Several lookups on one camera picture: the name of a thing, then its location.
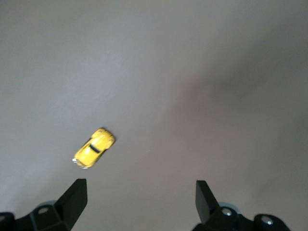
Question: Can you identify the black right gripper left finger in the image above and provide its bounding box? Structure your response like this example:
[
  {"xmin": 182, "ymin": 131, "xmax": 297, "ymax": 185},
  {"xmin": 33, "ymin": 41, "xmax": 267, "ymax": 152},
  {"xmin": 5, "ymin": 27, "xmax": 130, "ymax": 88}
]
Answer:
[{"xmin": 13, "ymin": 178, "xmax": 88, "ymax": 231}]

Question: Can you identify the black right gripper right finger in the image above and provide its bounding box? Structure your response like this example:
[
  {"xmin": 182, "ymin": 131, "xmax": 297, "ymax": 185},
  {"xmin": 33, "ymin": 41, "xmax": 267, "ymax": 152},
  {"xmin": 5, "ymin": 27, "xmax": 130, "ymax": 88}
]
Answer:
[{"xmin": 192, "ymin": 180, "xmax": 256, "ymax": 231}]

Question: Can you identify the yellow beetle toy car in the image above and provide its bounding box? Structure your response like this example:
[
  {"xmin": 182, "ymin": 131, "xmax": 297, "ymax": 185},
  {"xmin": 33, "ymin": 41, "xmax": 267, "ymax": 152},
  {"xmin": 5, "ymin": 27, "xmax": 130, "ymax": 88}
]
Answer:
[{"xmin": 71, "ymin": 127, "xmax": 116, "ymax": 170}]

